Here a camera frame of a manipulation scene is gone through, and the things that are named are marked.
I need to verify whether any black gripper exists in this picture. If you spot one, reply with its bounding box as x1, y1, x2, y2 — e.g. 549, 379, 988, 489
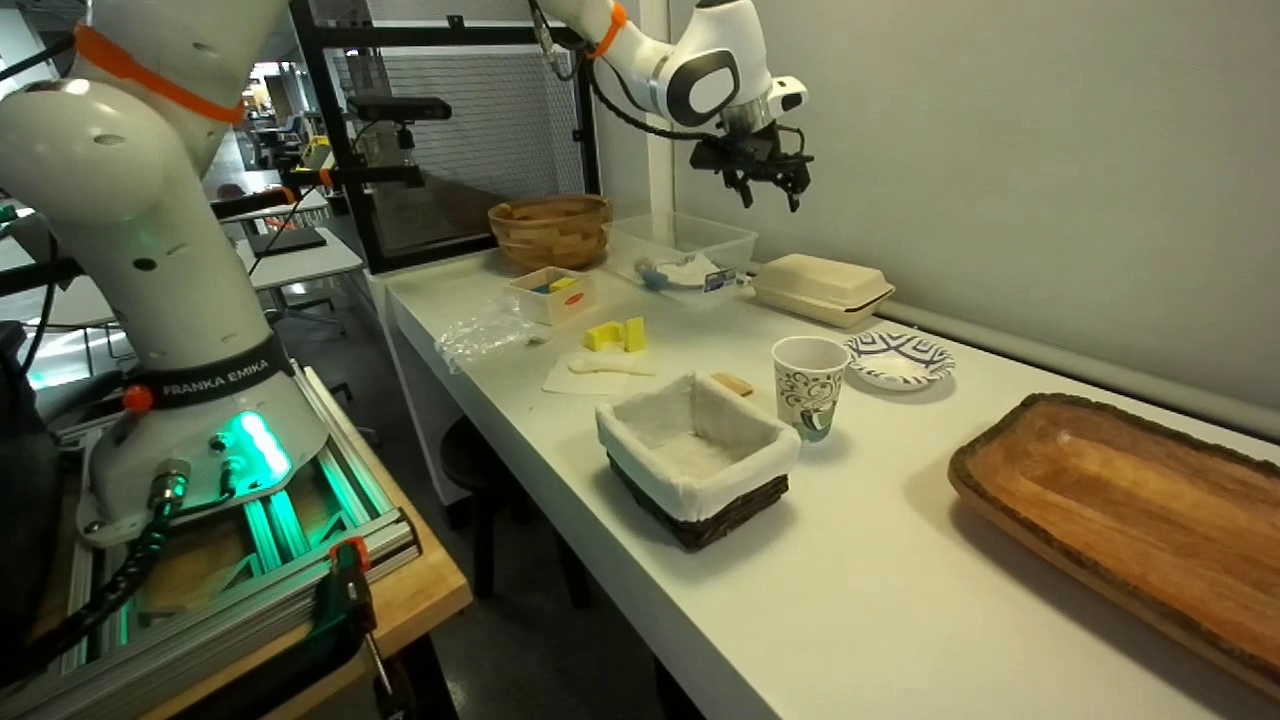
690, 120, 819, 217

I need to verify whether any black metal shelf frame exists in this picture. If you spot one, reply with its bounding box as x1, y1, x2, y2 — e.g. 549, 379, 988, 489
290, 0, 604, 276

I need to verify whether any clear plastic bag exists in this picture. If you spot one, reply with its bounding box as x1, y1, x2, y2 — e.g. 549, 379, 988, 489
431, 290, 551, 376

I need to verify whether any brown wicker basket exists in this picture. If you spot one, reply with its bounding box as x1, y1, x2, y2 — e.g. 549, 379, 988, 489
485, 191, 615, 276

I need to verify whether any beige clamshell food container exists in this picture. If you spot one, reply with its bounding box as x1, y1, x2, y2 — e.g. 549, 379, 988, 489
748, 250, 900, 331

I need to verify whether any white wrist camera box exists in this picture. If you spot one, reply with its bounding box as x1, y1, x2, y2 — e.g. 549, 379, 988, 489
764, 70, 812, 120

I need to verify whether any basket with white cloth liner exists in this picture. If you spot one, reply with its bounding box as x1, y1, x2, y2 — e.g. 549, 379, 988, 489
594, 372, 805, 555

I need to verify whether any black base cable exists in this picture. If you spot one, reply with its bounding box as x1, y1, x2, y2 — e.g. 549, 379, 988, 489
0, 455, 202, 688

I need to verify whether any clear plastic tub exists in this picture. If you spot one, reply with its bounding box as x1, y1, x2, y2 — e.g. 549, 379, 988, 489
604, 213, 760, 301

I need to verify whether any orange handled black clamp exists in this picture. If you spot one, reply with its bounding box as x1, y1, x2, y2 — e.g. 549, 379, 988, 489
307, 532, 404, 720

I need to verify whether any brown wooden tray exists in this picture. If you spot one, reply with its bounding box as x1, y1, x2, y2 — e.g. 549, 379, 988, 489
946, 386, 1280, 703

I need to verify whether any patterned paper cup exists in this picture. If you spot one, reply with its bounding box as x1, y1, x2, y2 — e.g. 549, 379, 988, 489
769, 331, 857, 445

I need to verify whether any grey background desk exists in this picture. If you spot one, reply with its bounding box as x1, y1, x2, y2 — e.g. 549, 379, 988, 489
243, 221, 371, 297

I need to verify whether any blue patterned paper plate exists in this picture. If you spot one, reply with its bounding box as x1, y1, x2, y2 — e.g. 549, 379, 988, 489
840, 318, 962, 397

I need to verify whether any clear glass bowl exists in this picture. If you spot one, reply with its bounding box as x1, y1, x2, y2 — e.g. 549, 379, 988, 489
631, 250, 742, 301

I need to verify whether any wooden mounting board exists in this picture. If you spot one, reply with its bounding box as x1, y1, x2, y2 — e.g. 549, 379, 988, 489
132, 434, 476, 720

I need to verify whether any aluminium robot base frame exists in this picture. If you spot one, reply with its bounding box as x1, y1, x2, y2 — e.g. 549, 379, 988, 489
0, 362, 425, 720

